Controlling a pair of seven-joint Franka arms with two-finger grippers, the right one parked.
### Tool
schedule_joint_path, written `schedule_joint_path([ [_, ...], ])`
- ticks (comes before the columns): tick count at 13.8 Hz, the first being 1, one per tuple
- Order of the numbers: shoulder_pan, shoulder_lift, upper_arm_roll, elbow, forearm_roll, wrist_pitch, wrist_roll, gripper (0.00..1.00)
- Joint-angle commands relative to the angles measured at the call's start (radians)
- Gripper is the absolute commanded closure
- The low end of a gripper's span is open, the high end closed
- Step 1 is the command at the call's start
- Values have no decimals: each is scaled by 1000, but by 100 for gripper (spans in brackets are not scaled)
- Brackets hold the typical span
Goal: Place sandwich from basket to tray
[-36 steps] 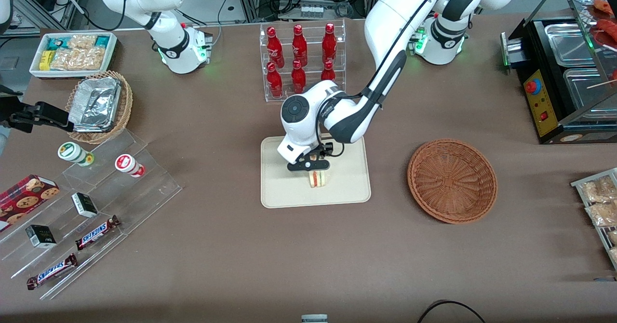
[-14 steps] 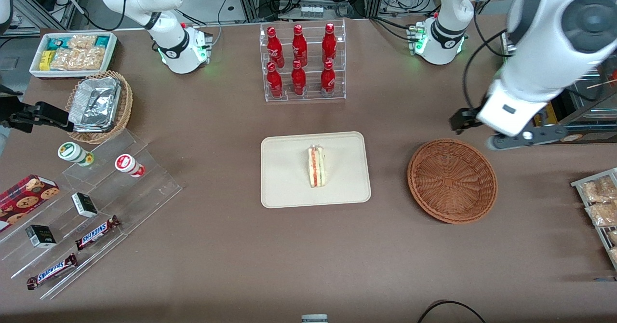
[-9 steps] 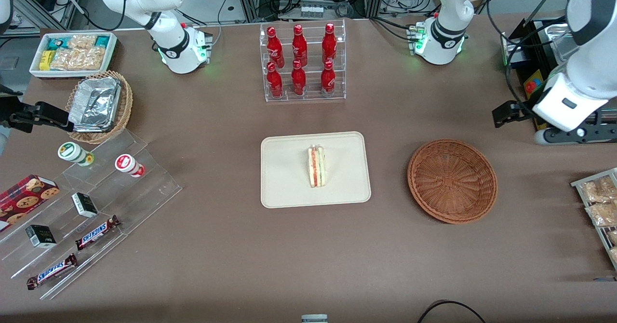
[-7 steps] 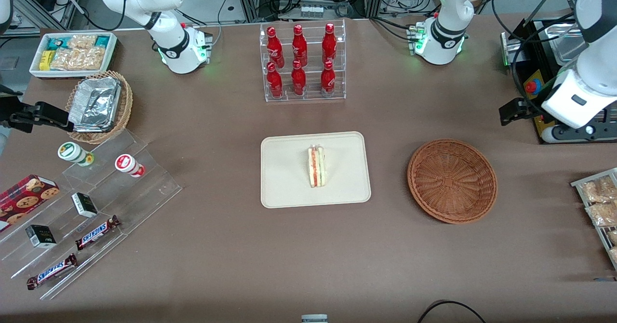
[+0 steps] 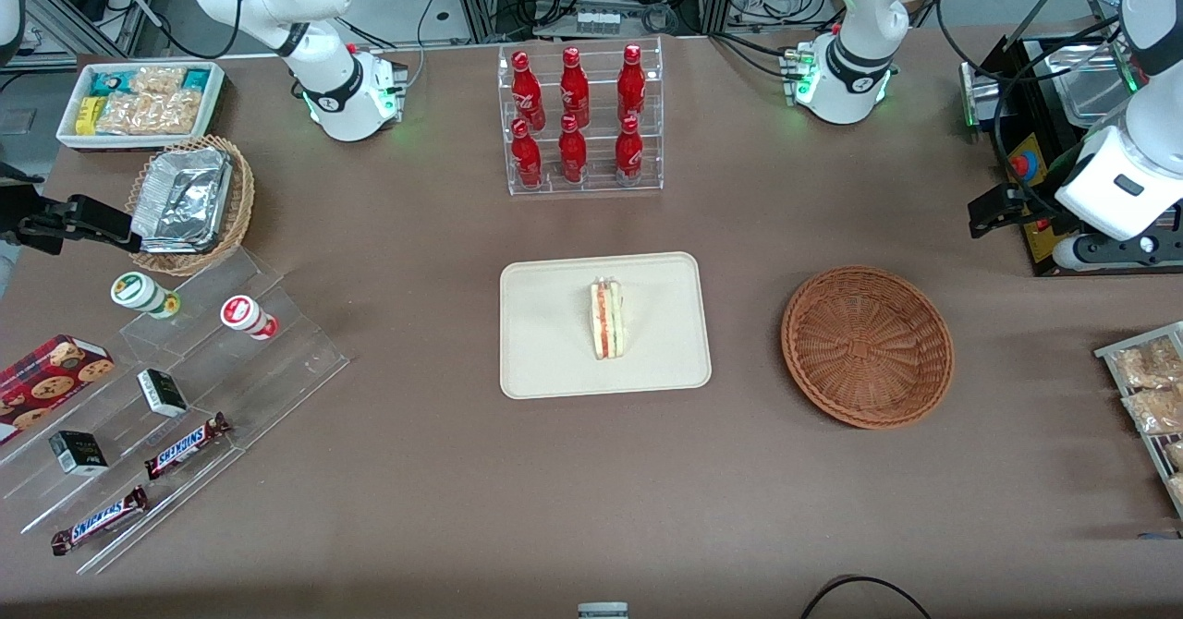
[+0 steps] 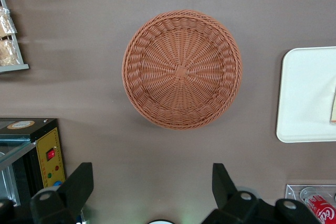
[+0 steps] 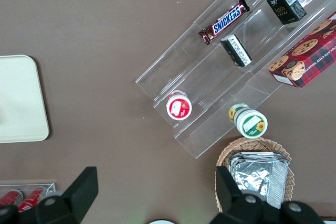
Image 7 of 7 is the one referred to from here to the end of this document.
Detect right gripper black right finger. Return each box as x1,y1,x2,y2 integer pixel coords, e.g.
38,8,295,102
212,165,266,224

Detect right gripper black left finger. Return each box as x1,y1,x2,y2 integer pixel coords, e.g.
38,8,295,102
34,166,99,224

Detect oval light wicker basket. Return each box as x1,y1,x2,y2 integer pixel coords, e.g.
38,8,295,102
215,137,295,213

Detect beige plastic tray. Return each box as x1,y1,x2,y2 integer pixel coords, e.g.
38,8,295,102
0,55,50,144

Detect clear acrylic bottle rack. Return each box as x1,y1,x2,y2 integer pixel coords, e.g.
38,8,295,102
0,181,57,209

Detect stacked foil containers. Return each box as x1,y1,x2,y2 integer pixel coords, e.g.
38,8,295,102
227,152,290,209

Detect red cola bottle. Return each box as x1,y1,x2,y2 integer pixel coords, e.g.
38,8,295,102
0,189,25,208
17,186,47,213

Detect green lid yogurt cup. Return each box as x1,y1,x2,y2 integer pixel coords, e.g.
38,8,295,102
227,103,268,140

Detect red lid yogurt cup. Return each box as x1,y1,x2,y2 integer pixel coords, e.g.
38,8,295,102
165,90,193,121

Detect clear acrylic stepped display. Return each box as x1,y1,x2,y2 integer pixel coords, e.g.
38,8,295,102
135,0,336,159

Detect small black box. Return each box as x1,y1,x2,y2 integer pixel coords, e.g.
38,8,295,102
219,34,253,68
266,0,307,25

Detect red tartan cookie box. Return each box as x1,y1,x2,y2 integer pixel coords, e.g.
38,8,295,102
268,11,336,88

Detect Snickers chocolate bar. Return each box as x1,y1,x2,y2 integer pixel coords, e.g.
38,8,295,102
198,0,250,46

